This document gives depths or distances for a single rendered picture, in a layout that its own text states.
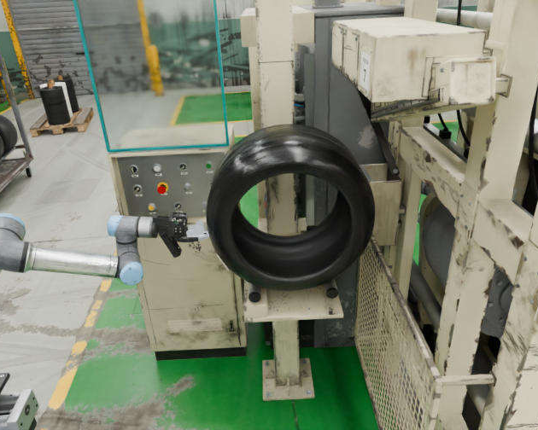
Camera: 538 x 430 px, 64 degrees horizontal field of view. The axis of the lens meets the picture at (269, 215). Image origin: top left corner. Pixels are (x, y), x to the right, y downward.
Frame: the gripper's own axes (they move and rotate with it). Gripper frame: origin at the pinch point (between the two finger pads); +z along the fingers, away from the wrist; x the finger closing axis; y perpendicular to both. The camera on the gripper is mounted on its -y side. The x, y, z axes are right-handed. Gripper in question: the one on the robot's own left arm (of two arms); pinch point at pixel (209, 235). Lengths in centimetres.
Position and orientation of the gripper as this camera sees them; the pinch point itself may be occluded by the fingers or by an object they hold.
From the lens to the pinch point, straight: 159.0
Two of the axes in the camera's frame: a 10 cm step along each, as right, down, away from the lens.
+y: 0.8, -8.9, -4.5
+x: -0.2, -4.6, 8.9
